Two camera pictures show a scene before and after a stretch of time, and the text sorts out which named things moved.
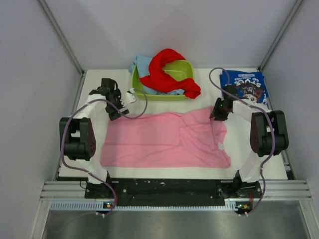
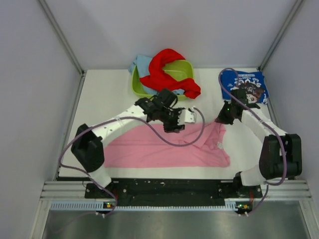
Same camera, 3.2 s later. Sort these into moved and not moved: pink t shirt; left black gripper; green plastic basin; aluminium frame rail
Moved: left black gripper
Not moved: green plastic basin; aluminium frame rail; pink t shirt
